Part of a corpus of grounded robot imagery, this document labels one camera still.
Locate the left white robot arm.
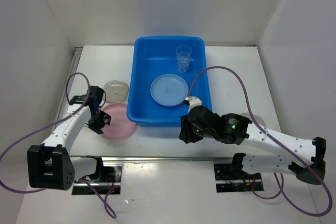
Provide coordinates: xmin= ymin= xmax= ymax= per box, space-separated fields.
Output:
xmin=27 ymin=86 xmax=111 ymax=190

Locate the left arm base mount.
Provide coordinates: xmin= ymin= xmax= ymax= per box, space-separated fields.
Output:
xmin=71 ymin=163 xmax=123 ymax=195

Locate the clear plastic cup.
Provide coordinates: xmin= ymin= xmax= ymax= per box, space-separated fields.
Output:
xmin=175 ymin=45 xmax=192 ymax=73

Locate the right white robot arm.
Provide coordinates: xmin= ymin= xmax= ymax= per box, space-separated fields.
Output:
xmin=179 ymin=105 xmax=326 ymax=185

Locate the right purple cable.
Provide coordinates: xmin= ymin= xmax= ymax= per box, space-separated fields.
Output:
xmin=187 ymin=66 xmax=333 ymax=217

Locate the blue plastic bin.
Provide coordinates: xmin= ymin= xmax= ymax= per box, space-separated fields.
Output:
xmin=127 ymin=36 xmax=212 ymax=127

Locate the grey textured glass plate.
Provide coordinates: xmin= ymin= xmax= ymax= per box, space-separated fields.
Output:
xmin=103 ymin=80 xmax=129 ymax=103

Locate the light blue round plate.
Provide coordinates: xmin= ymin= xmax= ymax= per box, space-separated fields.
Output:
xmin=150 ymin=74 xmax=189 ymax=106

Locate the grey glass plate right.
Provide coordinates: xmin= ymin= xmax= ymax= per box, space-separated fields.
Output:
xmin=241 ymin=112 xmax=266 ymax=127

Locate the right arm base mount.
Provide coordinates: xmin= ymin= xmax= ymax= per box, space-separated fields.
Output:
xmin=214 ymin=164 xmax=264 ymax=193

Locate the pink round plate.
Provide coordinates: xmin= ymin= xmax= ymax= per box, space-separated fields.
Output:
xmin=101 ymin=103 xmax=136 ymax=140

